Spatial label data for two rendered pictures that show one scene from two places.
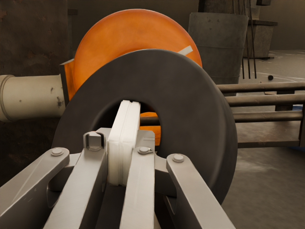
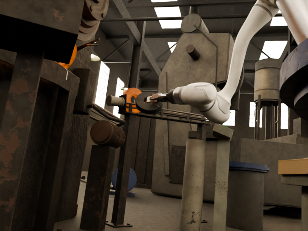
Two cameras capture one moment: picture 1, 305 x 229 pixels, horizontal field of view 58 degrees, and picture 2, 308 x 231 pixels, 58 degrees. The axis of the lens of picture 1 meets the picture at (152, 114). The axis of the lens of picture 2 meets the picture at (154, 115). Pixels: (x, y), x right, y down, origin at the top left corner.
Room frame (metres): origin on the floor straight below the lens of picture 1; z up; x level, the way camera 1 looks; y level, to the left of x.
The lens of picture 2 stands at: (-0.99, 0.96, 0.30)
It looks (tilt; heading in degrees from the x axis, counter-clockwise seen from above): 11 degrees up; 320
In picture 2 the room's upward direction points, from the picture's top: 6 degrees clockwise
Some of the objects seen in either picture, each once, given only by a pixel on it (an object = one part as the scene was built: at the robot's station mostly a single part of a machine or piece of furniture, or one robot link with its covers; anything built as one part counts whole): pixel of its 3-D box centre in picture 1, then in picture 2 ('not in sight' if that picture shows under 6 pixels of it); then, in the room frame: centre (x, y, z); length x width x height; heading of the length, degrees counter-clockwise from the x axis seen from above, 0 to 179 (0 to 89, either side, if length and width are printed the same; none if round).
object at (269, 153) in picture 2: not in sight; (271, 177); (0.60, -2.22, 0.39); 1.03 x 0.83 x 0.77; 51
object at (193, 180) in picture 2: not in sight; (193, 183); (0.13, -0.33, 0.26); 0.12 x 0.12 x 0.52
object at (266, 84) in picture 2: not in sight; (267, 125); (3.60, -7.88, 2.25); 0.92 x 0.92 x 4.50
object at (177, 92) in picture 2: not in sight; (182, 96); (-0.06, 0.01, 0.68); 0.09 x 0.06 x 0.09; 91
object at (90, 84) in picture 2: not in sight; (81, 91); (0.37, 0.34, 0.68); 0.11 x 0.08 x 0.24; 36
